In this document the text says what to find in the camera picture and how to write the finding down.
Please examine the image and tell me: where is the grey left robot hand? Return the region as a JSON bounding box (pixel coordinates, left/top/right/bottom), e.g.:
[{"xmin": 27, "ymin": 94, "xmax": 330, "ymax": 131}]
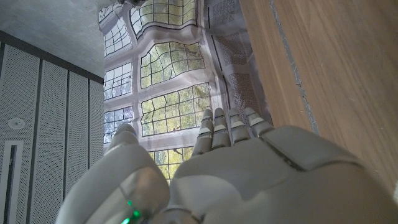
[{"xmin": 55, "ymin": 107, "xmax": 398, "ymax": 224}]

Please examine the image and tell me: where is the printed window backdrop cloth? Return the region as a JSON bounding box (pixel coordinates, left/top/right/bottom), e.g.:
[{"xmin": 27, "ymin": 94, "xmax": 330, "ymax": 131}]
[{"xmin": 98, "ymin": 0, "xmax": 275, "ymax": 185}]

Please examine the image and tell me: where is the round white wall sensor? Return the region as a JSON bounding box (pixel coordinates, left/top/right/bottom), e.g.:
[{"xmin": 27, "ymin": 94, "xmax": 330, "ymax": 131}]
[{"xmin": 7, "ymin": 118, "xmax": 25, "ymax": 130}]

